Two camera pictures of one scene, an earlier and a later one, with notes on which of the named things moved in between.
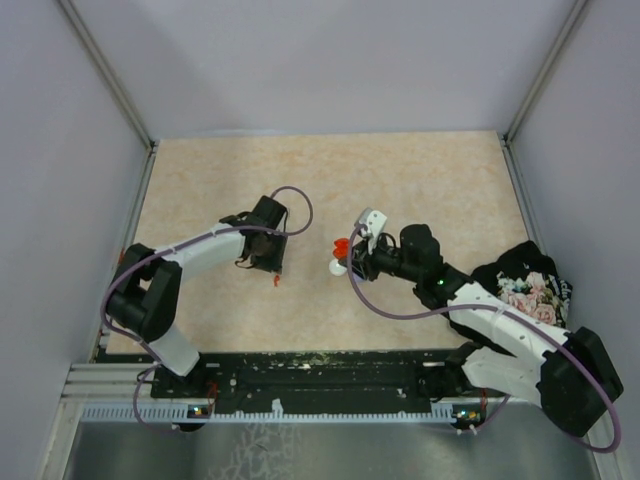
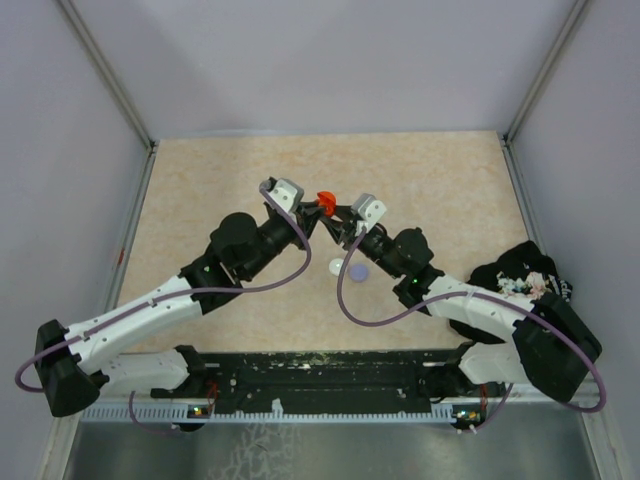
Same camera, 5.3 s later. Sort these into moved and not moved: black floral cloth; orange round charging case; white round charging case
Moved: orange round charging case
Not moved: black floral cloth; white round charging case
